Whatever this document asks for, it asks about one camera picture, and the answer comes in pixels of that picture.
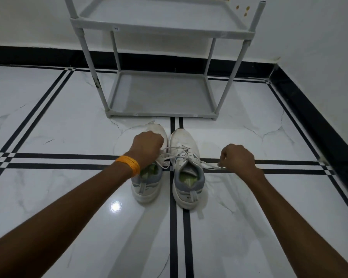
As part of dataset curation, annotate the white sneaker with grey heel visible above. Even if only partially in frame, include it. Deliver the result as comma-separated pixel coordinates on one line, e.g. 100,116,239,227
131,124,170,204

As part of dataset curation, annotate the orange wristband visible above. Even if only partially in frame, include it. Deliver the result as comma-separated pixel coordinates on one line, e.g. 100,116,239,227
115,155,141,177

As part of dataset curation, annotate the person's left hand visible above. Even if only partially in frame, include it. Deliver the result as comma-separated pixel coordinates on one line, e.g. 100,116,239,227
127,130,168,172

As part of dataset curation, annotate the person's left forearm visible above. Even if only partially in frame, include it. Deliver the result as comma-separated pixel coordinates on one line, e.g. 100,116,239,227
0,160,134,278

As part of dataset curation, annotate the person's right hand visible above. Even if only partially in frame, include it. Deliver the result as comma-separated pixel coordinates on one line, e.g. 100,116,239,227
218,144,259,183

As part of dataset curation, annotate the white sneaker with laces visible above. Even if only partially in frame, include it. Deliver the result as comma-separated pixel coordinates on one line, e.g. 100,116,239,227
159,128,230,210

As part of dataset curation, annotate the grey plastic shoe rack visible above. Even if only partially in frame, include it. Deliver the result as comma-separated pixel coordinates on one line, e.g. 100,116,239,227
63,0,266,121

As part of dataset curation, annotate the person's right forearm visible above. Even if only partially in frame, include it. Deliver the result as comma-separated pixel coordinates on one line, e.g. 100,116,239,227
243,168,348,278

